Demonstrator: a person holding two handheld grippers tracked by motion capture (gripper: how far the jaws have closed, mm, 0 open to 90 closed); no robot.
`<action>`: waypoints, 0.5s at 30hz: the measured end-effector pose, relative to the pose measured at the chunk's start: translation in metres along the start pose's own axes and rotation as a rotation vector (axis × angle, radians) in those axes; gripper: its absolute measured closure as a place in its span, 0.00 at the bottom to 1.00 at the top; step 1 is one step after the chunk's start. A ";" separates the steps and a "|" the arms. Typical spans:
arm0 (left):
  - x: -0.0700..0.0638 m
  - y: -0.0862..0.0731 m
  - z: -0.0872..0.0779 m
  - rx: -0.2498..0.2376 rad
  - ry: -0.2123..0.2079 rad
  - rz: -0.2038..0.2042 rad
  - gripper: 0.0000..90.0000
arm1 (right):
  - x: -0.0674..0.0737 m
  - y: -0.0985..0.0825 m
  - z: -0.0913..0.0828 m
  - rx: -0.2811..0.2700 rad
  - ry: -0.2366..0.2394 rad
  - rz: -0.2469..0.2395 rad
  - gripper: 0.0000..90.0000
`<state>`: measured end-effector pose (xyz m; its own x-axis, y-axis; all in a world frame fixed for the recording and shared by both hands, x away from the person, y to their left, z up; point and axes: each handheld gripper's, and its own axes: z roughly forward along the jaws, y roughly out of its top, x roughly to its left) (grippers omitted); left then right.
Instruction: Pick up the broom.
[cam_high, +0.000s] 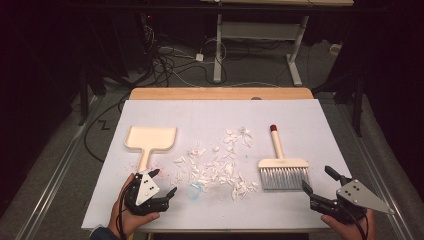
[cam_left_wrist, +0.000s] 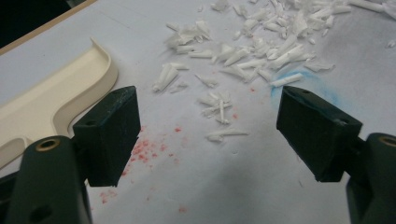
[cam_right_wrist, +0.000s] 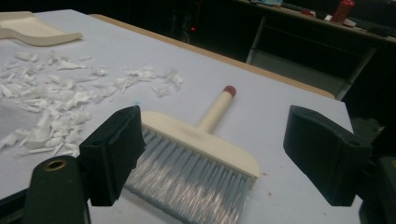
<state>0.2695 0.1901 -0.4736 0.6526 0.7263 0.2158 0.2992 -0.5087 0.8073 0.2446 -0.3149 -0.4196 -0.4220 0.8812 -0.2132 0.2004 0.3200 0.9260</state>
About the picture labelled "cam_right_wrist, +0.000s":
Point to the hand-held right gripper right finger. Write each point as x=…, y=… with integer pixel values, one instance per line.
x=327, y=155

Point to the cream hand brush grey bristles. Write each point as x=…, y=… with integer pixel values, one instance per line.
x=202, y=140

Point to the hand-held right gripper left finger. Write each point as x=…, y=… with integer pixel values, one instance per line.
x=109, y=155

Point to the red can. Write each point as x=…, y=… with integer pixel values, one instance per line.
x=342, y=11

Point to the white table mat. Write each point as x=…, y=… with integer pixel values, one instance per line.
x=264, y=124

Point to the pile of white paper scraps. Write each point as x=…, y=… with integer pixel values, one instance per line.
x=56, y=99

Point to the cream plastic dustpan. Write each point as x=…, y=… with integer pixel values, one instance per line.
x=34, y=31

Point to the wooden table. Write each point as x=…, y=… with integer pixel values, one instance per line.
x=218, y=59

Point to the white desk frame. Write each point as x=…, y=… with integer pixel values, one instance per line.
x=358, y=32

